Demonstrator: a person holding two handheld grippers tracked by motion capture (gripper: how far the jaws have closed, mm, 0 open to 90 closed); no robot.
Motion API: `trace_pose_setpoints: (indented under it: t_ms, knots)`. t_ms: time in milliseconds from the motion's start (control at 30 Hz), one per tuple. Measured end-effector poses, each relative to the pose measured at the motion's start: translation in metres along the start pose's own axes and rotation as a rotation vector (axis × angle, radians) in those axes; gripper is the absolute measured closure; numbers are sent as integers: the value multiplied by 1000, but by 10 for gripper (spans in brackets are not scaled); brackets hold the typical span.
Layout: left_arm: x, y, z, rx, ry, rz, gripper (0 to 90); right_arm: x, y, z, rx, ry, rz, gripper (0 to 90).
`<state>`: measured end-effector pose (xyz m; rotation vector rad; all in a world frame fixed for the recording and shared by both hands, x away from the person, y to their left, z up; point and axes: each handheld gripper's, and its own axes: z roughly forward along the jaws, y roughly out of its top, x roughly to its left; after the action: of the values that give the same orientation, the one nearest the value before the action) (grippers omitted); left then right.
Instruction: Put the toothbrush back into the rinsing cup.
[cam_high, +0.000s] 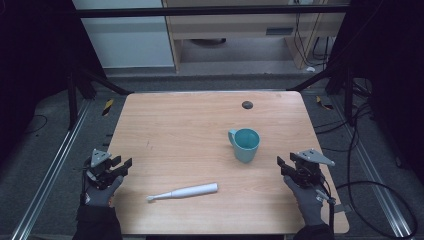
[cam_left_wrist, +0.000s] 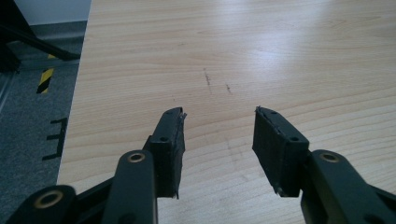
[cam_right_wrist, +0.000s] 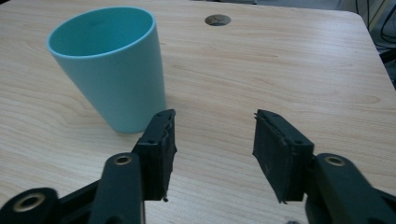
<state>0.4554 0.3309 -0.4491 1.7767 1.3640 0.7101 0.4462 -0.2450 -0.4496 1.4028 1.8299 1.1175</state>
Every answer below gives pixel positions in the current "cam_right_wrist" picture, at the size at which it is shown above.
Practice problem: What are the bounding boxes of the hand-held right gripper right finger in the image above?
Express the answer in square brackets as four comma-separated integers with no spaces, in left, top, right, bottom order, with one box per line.
[252,108,315,204]

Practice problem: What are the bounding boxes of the black cable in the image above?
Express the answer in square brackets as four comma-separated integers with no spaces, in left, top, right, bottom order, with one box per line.
[354,0,372,31]
[375,3,396,50]

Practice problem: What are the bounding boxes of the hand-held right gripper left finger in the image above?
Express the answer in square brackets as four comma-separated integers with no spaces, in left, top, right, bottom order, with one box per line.
[132,108,178,202]

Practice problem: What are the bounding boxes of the teal plastic cup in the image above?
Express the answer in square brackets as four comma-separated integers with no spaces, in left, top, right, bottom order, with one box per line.
[46,6,167,134]

